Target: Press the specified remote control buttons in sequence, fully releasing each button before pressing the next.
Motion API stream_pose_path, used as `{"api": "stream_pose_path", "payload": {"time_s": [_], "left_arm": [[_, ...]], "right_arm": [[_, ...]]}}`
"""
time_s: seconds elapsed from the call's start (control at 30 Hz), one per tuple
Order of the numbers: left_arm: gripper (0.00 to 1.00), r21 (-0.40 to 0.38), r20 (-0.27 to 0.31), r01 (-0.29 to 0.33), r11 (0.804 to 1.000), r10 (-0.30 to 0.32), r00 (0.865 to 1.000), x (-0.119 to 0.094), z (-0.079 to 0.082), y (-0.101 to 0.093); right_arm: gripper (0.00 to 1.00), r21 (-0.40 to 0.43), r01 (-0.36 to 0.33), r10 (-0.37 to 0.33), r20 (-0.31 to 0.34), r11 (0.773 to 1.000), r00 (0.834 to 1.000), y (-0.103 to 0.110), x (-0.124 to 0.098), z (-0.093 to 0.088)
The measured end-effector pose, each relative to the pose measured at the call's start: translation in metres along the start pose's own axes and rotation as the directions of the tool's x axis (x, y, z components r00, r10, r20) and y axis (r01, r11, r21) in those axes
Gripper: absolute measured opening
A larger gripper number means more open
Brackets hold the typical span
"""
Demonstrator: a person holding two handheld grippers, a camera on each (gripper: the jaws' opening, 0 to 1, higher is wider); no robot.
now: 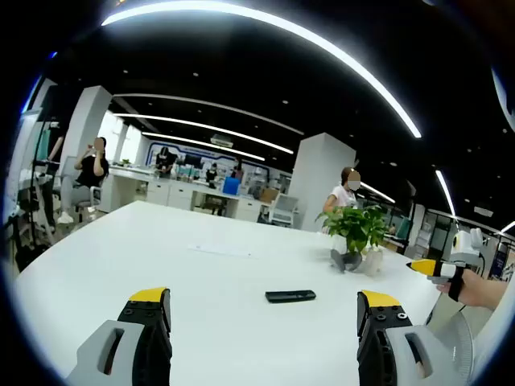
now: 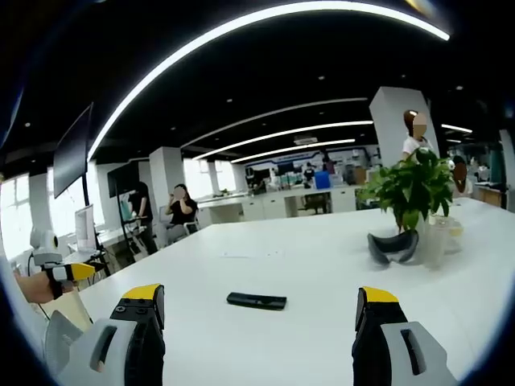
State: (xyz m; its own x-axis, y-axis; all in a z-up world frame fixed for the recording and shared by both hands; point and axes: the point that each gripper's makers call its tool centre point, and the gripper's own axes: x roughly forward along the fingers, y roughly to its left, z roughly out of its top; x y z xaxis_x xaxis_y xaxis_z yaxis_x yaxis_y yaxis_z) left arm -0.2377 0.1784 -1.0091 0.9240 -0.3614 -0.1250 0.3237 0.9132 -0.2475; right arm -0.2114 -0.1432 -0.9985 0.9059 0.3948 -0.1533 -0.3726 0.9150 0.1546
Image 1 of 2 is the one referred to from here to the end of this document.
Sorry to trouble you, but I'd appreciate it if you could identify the small grey object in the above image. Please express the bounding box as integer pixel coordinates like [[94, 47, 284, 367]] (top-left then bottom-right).
[[330, 248, 364, 275]]

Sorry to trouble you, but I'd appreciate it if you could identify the ceiling air conditioner unit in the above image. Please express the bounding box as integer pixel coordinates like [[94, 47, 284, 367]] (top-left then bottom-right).
[[209, 133, 235, 149]]

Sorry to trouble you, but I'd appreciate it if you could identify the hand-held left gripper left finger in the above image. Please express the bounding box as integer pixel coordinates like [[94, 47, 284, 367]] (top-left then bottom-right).
[[66, 287, 173, 386]]

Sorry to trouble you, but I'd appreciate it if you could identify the person's right hand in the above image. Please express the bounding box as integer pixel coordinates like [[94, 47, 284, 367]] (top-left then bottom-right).
[[435, 271, 476, 307]]

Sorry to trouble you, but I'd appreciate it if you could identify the long white counter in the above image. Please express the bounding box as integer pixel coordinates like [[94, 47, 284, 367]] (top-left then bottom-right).
[[98, 164, 282, 223]]

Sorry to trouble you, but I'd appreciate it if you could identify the white swivel chair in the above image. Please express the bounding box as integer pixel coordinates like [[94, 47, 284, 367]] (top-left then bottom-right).
[[73, 184, 102, 223]]

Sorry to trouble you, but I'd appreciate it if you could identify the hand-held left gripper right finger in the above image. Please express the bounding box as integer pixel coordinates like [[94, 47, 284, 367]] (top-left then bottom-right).
[[356, 289, 470, 386]]

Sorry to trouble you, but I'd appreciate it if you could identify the black remote control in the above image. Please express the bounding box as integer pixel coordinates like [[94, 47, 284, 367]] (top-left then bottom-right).
[[265, 289, 317, 304]]

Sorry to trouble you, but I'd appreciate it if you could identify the black wrist strap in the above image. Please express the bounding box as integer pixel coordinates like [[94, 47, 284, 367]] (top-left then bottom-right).
[[447, 265, 466, 303]]

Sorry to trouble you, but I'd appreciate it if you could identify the white ceiling light strip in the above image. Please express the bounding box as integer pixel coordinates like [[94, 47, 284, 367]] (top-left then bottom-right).
[[435, 169, 457, 219], [359, 181, 397, 204], [113, 113, 295, 155], [141, 131, 266, 162], [100, 0, 423, 139]]

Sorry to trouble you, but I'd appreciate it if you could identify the person's white shirt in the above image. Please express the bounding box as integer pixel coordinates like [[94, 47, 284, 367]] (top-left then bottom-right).
[[469, 277, 515, 386]]

